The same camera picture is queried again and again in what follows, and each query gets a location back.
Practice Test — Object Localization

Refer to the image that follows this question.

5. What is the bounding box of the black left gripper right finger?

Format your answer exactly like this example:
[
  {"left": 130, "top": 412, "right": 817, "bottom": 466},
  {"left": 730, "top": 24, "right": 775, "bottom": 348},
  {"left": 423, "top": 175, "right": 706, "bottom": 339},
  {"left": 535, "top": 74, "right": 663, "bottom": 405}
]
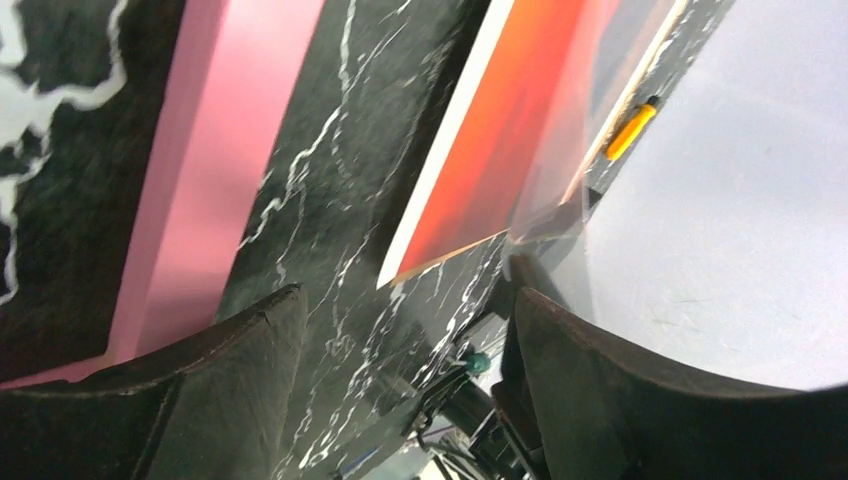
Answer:
[{"left": 514, "top": 288, "right": 847, "bottom": 479}]

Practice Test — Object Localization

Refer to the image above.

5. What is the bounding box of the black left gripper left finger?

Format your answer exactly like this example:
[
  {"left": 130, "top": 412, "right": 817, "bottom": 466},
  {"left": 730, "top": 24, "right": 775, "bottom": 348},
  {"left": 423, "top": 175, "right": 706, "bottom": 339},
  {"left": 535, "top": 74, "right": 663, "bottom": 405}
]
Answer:
[{"left": 1, "top": 285, "right": 308, "bottom": 479}]

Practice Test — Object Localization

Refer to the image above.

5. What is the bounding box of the brown fibreboard backing panel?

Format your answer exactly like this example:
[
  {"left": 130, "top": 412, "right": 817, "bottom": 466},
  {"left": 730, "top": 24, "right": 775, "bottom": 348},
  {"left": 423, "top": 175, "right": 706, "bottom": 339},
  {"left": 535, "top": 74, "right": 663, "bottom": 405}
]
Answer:
[{"left": 377, "top": 1, "right": 686, "bottom": 285}]

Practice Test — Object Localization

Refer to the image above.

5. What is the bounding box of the pink picture frame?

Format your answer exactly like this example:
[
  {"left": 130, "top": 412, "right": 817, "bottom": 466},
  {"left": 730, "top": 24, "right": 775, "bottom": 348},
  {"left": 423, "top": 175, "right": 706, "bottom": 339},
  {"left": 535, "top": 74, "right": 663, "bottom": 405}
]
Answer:
[{"left": 9, "top": 1, "right": 322, "bottom": 387}]

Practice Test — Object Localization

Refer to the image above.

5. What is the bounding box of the clear acrylic glazing sheet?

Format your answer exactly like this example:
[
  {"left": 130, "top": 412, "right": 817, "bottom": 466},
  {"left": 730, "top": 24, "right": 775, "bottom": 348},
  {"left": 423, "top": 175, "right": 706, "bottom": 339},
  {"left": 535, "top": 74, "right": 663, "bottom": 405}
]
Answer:
[{"left": 507, "top": 1, "right": 686, "bottom": 243}]

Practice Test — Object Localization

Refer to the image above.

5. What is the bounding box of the red sunset photo print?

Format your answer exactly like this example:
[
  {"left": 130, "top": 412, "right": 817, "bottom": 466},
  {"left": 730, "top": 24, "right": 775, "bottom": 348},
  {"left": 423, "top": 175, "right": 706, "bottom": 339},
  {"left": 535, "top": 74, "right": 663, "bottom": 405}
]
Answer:
[{"left": 377, "top": 1, "right": 587, "bottom": 286}]

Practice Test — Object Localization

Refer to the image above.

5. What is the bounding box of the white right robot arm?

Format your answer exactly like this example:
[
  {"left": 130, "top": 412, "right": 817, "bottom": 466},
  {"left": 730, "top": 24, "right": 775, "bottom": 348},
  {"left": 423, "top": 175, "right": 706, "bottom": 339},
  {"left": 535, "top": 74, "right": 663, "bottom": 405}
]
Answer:
[{"left": 402, "top": 369, "right": 551, "bottom": 479}]

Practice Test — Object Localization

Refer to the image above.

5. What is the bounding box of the green handled screwdriver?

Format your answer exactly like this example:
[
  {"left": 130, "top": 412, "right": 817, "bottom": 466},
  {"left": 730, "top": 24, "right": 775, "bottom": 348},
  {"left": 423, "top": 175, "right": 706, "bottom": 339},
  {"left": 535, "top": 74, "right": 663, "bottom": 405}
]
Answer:
[{"left": 449, "top": 351, "right": 491, "bottom": 376}]

